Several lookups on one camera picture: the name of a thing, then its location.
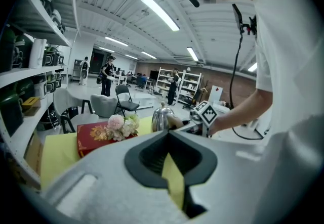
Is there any white background shelf rack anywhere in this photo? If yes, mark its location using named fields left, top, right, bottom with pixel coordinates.
left=154, top=67, right=203, bottom=105

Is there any silver electric kettle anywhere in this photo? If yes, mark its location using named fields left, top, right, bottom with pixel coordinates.
left=151, top=101, right=185, bottom=132

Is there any white board with red mark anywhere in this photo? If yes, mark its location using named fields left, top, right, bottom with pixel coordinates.
left=207, top=85, right=224, bottom=104

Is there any wooden tissue box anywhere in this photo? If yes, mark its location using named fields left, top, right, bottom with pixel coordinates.
left=21, top=96, right=42, bottom=117

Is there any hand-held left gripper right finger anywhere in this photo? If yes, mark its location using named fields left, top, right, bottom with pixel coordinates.
left=168, top=114, right=324, bottom=224

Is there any red box with gold print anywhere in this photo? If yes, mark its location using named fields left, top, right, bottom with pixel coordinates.
left=76, top=121, right=137, bottom=159

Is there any tall white kettle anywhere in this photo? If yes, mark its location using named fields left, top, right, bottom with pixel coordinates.
left=28, top=38, right=48, bottom=69

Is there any black monitor on stand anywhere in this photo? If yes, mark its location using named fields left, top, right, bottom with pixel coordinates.
left=149, top=70, right=160, bottom=95

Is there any pink and white flower bouquet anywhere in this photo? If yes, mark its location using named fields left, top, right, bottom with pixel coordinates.
left=106, top=113, right=140, bottom=142

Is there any black cable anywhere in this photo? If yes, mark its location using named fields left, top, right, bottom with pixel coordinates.
left=229, top=32, right=265, bottom=141

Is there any brown cardboard box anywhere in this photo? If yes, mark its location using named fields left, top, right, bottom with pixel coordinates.
left=24, top=130, right=44, bottom=177

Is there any white metal shelf unit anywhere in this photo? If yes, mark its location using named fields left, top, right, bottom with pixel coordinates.
left=0, top=0, right=73, bottom=188

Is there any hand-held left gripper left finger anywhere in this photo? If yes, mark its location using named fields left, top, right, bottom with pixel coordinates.
left=42, top=128, right=190, bottom=224

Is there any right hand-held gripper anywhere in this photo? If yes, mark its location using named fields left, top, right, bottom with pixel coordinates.
left=181, top=100, right=218, bottom=138

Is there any white low table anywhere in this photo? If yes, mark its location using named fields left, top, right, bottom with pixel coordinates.
left=128, top=91, right=157, bottom=110

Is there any white pot with black lid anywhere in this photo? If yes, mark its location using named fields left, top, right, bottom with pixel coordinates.
left=32, top=75, right=48, bottom=100

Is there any black folding chair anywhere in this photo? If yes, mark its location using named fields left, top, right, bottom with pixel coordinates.
left=113, top=84, right=140, bottom=117

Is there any yellow cloth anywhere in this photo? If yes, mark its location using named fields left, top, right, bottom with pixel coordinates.
left=40, top=115, right=185, bottom=211

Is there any black chest-mounted device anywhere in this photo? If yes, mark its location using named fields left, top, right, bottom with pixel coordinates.
left=232, top=3, right=258, bottom=36

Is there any grey armchair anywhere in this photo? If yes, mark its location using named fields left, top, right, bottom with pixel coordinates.
left=90, top=93, right=119, bottom=119

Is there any white plastic chair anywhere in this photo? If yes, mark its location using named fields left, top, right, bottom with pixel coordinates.
left=52, top=87, right=100, bottom=135

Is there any person's right forearm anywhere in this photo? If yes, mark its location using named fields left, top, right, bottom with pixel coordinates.
left=211, top=88, right=273, bottom=136

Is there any person's white shirt torso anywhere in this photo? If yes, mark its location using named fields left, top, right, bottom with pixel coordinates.
left=231, top=0, right=324, bottom=140

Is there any group of dark green kettles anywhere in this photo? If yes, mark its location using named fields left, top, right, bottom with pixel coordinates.
left=0, top=0, right=66, bottom=138

